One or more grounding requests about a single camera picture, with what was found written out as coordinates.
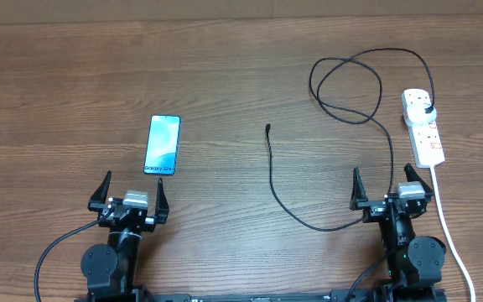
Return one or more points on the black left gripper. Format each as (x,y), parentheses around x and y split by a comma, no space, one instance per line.
(96,202)

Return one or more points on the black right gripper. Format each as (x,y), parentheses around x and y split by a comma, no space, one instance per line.
(372,209)

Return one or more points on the blue Galaxy smartphone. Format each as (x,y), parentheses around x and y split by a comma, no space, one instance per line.
(162,147)

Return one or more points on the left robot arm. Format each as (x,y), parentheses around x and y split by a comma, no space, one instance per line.
(110,268)

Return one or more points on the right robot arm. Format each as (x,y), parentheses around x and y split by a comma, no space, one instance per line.
(414,263)

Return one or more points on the white charger plug adapter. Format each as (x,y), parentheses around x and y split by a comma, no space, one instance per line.
(417,115)

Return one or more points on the white power strip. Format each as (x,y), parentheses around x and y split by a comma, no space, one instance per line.
(425,140)

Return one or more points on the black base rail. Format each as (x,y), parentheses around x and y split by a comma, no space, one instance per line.
(336,295)

